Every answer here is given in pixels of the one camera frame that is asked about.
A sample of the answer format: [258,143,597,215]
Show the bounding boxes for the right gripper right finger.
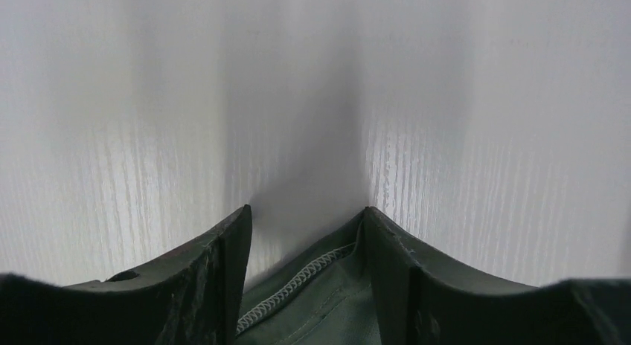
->
[362,207,630,344]

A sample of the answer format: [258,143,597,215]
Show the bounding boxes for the grey t-shirt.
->
[235,213,381,344]

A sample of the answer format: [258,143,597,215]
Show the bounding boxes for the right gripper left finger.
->
[1,205,252,344]

